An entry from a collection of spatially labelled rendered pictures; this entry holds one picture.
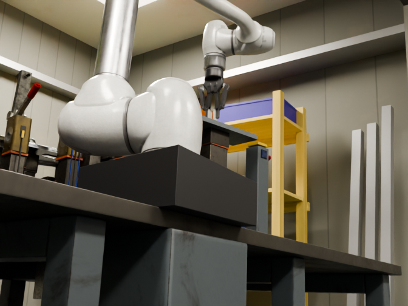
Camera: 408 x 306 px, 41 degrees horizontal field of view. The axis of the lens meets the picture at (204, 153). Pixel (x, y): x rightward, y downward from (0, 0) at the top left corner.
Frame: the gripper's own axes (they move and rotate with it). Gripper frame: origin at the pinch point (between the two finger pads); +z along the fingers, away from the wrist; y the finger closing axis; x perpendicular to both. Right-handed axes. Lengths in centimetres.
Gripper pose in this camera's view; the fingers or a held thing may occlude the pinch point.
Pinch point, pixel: (212, 118)
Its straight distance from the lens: 213.6
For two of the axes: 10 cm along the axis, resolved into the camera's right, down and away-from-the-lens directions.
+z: -0.4, 9.6, -2.7
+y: -9.3, 0.6, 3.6
